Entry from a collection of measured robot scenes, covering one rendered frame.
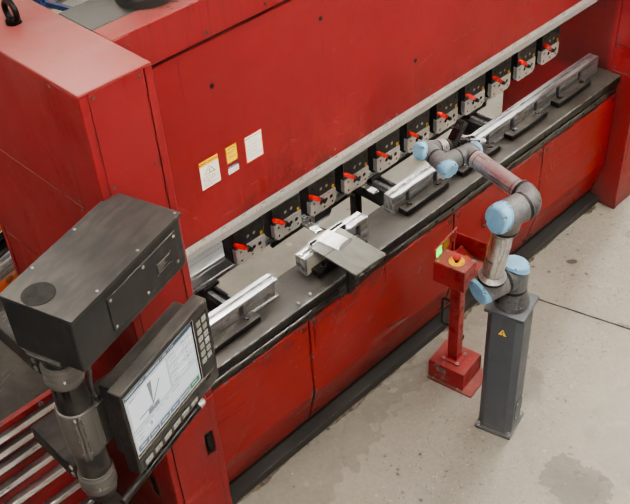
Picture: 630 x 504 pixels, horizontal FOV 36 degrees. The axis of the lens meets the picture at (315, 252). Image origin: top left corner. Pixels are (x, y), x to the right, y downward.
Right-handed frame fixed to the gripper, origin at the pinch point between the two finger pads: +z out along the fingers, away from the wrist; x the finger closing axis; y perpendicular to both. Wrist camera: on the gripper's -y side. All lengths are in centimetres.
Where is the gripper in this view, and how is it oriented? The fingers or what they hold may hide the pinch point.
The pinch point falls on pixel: (478, 137)
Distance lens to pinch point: 417.3
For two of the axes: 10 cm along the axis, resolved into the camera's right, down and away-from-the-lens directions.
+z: 7.9, -1.7, 5.8
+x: 6.1, 2.9, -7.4
